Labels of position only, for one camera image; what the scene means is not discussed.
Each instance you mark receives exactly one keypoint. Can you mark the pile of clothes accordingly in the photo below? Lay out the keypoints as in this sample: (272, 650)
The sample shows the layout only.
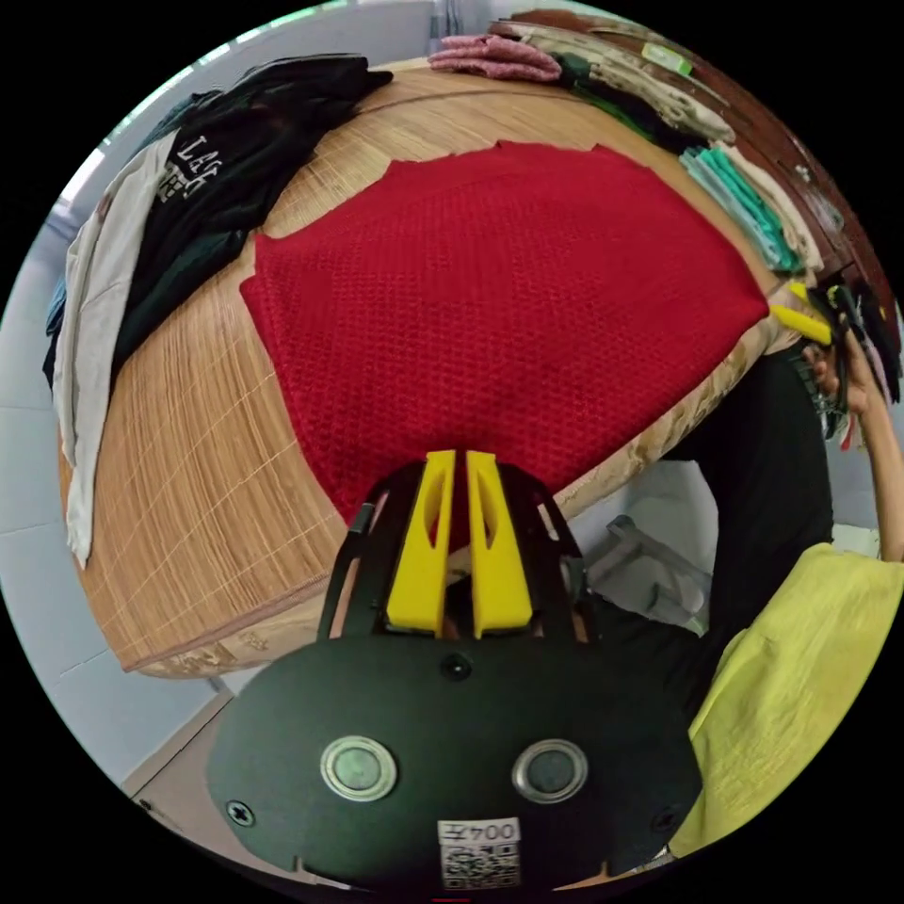
(212, 198)
(741, 191)

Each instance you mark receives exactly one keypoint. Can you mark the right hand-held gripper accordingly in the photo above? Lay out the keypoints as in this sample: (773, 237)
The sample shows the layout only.
(844, 305)

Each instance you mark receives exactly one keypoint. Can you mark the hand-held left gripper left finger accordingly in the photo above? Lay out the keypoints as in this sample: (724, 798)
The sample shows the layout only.
(418, 572)

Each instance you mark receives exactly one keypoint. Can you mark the person's right hand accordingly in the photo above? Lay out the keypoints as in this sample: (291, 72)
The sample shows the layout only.
(856, 381)

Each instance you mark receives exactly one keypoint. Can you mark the person's right forearm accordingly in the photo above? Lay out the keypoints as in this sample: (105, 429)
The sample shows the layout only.
(883, 480)

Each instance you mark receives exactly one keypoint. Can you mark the pink folded cloth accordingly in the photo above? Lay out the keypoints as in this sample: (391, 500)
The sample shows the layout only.
(498, 58)

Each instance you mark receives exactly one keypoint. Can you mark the person's body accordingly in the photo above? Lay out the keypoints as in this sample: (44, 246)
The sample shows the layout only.
(777, 706)

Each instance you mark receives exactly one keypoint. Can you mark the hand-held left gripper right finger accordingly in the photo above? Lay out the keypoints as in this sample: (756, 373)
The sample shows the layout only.
(498, 579)

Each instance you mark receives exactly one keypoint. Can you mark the red knitted sweater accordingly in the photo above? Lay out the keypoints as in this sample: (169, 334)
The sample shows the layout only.
(494, 304)

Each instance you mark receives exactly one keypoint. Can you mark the bed with woven mat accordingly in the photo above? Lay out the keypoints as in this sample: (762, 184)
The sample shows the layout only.
(198, 508)

